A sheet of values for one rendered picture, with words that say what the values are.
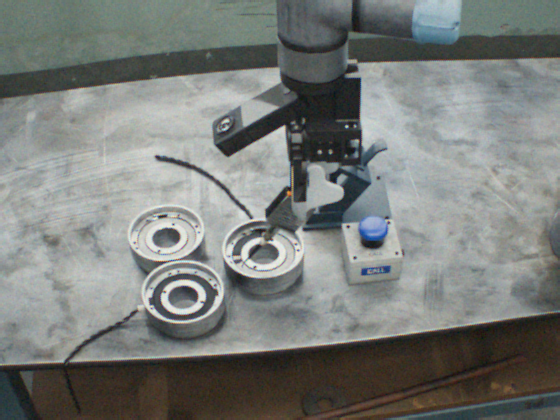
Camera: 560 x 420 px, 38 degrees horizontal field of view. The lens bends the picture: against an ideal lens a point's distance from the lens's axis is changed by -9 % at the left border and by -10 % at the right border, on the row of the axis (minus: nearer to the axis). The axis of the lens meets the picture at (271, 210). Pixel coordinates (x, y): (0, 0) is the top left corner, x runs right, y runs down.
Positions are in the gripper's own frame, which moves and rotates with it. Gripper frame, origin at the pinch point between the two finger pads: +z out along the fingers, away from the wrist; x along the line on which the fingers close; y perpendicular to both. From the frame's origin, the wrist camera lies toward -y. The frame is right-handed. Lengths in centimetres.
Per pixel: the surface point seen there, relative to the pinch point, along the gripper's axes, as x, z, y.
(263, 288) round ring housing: -3.4, 11.0, -4.3
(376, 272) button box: -2.1, 11.0, 10.3
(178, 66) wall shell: 161, 87, -26
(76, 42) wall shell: 160, 72, -60
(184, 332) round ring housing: -10.2, 10.9, -14.4
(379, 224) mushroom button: 1.3, 5.6, 10.8
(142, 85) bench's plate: 46, 13, -23
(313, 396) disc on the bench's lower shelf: -3.6, 37.3, 2.5
